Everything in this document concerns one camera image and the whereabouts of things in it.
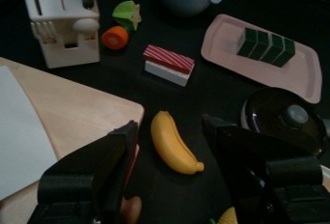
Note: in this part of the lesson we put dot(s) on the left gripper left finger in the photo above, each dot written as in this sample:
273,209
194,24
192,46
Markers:
86,182

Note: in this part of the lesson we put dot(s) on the red striped white toy block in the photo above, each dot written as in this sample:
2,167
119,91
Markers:
167,59

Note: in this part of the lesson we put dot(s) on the green and yellow toy corn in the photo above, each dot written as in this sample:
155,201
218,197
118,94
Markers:
230,217

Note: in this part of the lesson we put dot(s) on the yellow toy banana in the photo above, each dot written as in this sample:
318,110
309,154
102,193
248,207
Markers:
171,144

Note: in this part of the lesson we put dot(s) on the brown toy egg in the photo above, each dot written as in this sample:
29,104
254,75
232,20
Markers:
133,210

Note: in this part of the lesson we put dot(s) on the white toy fork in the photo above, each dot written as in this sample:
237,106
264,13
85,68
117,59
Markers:
45,33

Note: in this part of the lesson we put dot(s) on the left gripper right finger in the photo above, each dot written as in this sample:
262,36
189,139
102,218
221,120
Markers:
266,186

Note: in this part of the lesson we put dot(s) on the pink plastic tray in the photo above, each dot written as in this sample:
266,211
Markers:
224,47

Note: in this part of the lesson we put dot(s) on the orange toy carrot piece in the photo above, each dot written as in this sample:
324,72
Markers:
115,37

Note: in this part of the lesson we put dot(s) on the green toy star fruit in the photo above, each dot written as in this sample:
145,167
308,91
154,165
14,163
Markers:
127,14

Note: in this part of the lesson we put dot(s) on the white toy pot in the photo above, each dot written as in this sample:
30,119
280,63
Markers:
326,176

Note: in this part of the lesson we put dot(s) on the dark green segmented toy block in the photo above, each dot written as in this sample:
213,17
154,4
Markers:
266,46

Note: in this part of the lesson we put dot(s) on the white toy spoon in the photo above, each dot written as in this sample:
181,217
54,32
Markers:
86,25

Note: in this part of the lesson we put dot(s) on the white flat sheet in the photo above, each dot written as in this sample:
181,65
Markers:
22,137

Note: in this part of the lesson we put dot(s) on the wooden cutting board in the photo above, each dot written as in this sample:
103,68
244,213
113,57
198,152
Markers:
86,105

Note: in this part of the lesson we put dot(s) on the white toy knife block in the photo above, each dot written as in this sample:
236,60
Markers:
47,7

